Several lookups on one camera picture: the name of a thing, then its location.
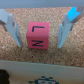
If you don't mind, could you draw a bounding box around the black drawer handle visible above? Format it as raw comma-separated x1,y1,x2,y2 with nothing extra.
0,69,8,84

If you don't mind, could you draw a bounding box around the pink block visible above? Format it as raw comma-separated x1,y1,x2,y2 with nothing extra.
27,21,51,50

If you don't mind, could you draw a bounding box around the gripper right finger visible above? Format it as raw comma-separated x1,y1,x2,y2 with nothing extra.
56,6,83,50

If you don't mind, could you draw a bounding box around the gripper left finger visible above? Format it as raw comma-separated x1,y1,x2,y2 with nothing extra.
0,8,23,48

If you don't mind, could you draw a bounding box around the wooden drawer box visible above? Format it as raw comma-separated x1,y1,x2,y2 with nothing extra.
0,59,84,84

